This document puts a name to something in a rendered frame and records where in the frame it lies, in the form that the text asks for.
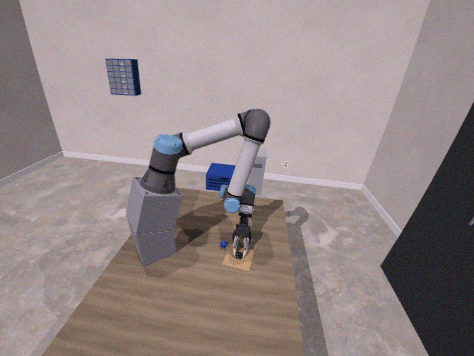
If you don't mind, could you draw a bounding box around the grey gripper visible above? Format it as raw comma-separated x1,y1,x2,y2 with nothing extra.
232,213,252,256

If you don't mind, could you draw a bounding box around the tan flat mat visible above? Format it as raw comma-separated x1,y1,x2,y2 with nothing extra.
222,245,254,272

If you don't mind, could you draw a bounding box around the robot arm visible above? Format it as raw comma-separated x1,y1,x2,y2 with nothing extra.
141,109,270,214

